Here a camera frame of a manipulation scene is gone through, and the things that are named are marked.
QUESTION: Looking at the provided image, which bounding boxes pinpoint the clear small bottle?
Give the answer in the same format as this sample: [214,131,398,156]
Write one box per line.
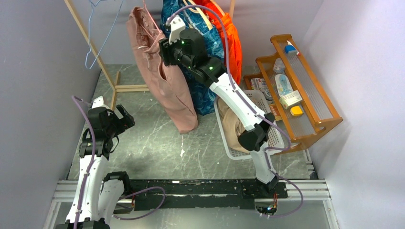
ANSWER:
[273,58,285,73]

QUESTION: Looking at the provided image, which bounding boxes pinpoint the blue white eraser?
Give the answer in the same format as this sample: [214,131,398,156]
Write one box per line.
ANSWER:
[284,40,300,56]

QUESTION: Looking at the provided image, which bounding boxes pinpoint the blue wire hanger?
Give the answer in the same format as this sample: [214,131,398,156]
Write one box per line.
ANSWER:
[85,0,125,70]

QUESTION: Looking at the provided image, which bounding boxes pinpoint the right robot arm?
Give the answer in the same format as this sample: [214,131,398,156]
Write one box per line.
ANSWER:
[159,29,279,198]

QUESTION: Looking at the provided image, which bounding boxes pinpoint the beige shorts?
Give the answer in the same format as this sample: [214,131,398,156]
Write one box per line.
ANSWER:
[217,98,250,154]

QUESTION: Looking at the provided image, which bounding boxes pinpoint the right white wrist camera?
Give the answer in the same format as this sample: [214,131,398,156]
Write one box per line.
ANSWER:
[166,15,186,44]

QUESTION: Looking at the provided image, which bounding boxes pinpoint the white box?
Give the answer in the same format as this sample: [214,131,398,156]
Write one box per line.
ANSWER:
[279,90,302,110]

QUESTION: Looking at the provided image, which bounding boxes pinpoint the pink shorts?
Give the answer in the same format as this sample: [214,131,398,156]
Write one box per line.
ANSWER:
[126,6,198,134]

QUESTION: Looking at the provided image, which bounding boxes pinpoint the yellow block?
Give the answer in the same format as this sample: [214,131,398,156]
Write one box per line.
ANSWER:
[290,105,304,116]

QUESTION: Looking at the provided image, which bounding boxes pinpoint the blue patterned shorts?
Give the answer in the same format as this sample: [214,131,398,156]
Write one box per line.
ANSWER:
[160,0,224,115]

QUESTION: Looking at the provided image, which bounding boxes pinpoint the orange shorts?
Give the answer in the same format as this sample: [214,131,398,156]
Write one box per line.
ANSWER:
[195,0,243,84]

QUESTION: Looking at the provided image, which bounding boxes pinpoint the wooden hanger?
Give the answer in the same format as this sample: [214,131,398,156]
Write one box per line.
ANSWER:
[182,0,213,30]
[210,0,225,16]

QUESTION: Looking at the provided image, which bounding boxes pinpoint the small card pack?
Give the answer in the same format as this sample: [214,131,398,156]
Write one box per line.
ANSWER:
[250,78,269,93]

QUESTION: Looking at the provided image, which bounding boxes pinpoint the orange snack pack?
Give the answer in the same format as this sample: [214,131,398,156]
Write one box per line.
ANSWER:
[269,104,282,121]

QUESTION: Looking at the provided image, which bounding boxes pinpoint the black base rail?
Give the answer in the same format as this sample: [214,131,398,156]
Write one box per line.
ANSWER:
[53,178,331,212]

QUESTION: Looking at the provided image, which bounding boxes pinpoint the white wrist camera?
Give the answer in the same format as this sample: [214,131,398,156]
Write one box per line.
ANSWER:
[166,15,186,44]
[91,96,109,109]

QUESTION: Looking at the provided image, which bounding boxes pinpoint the wooden tiered shelf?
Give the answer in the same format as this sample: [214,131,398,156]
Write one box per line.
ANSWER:
[244,34,343,152]

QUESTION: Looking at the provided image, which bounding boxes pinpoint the pink hanger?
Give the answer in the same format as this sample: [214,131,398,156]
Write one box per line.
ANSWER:
[142,0,162,32]

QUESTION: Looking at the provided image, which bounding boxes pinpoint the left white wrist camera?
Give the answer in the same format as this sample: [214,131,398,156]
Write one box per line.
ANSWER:
[91,96,109,109]

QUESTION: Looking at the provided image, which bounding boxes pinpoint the blue white tube pack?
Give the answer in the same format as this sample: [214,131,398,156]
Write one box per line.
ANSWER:
[275,74,294,97]

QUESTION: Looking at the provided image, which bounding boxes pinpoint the round tin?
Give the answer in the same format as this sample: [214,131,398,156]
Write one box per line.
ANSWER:
[263,89,274,104]

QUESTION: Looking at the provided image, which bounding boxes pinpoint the white plastic basket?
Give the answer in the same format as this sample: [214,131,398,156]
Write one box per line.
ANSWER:
[214,90,286,160]

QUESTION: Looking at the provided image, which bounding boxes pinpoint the wooden clothes rack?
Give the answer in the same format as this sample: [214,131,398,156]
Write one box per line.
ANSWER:
[63,0,236,111]

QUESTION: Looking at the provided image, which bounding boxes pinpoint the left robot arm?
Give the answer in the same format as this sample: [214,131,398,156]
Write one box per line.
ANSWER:
[56,104,135,229]

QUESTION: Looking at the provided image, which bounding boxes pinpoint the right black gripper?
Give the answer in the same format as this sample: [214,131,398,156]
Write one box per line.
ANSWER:
[159,31,194,70]

